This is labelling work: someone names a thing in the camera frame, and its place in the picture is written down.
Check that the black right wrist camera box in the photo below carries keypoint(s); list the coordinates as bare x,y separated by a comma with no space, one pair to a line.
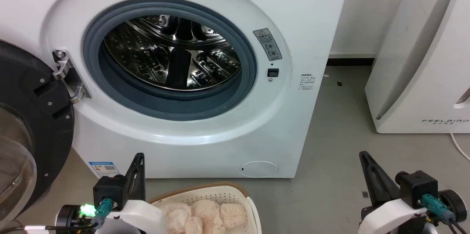
416,186

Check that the blue energy label sticker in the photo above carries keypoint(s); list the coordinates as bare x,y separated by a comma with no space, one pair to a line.
104,169

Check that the grey rubber door gasket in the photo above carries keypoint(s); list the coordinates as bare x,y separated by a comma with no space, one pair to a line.
154,106

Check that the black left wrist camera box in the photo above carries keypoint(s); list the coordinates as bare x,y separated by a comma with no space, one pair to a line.
109,190

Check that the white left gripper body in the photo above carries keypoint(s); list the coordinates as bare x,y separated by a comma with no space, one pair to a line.
143,216

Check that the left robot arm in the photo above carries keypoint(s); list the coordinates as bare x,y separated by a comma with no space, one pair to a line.
68,219

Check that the cream plastic laundry basket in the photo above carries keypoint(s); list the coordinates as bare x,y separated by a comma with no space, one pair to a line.
220,191

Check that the oval filter cover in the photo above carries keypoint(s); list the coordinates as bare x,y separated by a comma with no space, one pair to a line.
259,169

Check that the grey warning sticker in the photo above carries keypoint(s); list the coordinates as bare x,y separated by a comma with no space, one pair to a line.
268,44

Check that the black door latch socket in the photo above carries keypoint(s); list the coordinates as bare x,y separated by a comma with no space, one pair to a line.
273,72

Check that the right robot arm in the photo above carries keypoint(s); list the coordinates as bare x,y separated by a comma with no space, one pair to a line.
453,202

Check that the small printed text label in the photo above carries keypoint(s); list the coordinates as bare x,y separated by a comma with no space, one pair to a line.
306,82

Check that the white air purifier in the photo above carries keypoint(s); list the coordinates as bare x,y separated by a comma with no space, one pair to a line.
422,65

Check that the metal door hinge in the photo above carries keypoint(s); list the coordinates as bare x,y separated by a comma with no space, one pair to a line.
68,74

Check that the stainless steel washing machine drum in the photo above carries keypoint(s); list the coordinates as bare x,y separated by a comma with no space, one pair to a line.
147,54

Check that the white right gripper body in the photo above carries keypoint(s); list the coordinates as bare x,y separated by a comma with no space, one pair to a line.
393,216

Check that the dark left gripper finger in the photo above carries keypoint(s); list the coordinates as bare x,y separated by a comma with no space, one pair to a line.
136,182

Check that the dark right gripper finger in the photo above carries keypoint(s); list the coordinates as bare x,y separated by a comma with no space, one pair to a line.
378,182

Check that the black round washer door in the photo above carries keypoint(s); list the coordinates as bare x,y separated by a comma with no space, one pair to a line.
40,90

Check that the black baseboard strip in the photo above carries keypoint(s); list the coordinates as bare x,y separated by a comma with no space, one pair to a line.
350,61

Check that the white front-load washing machine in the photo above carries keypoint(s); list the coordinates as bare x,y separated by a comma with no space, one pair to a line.
301,123

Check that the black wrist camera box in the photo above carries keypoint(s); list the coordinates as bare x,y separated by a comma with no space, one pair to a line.
416,186
109,190

